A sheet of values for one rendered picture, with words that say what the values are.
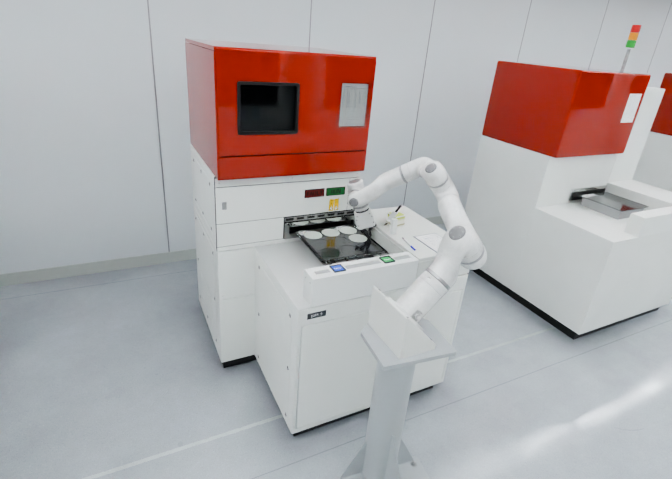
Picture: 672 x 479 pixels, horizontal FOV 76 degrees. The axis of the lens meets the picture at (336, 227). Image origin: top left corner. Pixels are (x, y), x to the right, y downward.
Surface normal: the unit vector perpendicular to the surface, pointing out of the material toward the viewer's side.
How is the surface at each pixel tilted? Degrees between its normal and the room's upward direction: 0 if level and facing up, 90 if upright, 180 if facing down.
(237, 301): 90
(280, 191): 90
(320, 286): 90
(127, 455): 0
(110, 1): 90
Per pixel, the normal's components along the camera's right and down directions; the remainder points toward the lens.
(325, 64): 0.44, 0.40
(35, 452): 0.08, -0.91
